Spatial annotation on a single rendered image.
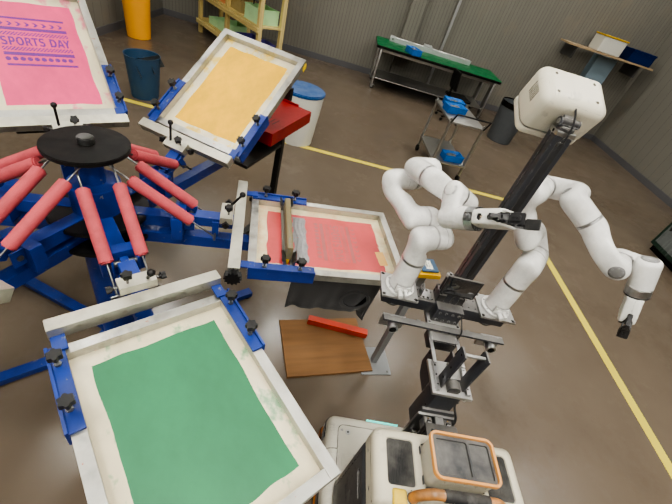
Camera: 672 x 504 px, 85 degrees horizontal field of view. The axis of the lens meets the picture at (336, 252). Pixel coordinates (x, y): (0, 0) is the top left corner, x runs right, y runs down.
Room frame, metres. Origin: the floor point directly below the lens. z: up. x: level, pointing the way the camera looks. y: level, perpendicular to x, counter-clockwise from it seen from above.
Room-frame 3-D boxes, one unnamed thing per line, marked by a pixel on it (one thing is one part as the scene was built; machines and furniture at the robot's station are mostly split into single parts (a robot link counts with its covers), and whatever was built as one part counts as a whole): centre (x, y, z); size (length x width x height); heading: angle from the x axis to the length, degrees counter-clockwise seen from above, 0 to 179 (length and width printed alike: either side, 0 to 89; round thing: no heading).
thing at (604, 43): (9.47, -3.94, 1.91); 0.54 x 0.45 x 0.30; 99
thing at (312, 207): (1.52, 0.07, 0.97); 0.79 x 0.58 x 0.04; 110
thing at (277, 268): (1.17, 0.21, 0.98); 0.30 x 0.05 x 0.07; 110
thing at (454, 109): (5.30, -1.00, 0.46); 0.98 x 0.57 x 0.93; 8
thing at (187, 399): (0.57, 0.38, 1.05); 1.08 x 0.61 x 0.23; 50
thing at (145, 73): (4.45, 3.02, 0.27); 0.47 x 0.43 x 0.55; 111
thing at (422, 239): (1.16, -0.31, 1.37); 0.13 x 0.10 x 0.16; 122
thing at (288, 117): (2.56, 0.81, 1.06); 0.61 x 0.46 x 0.12; 170
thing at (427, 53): (8.65, -0.72, 0.48); 2.65 x 1.06 x 0.96; 99
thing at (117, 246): (1.16, 1.07, 0.99); 0.82 x 0.79 x 0.12; 110
